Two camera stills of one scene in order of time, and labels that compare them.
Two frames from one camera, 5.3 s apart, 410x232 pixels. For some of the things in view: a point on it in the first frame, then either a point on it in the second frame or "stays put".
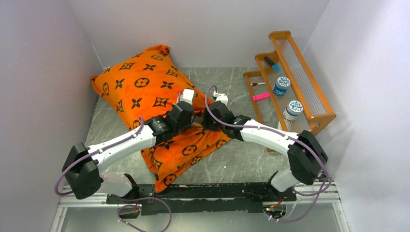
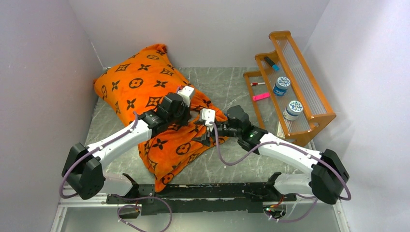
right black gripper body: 211,124 → 225,130
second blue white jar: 293,109 stays put
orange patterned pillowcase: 146,85 stays put
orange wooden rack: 285,94 stays put
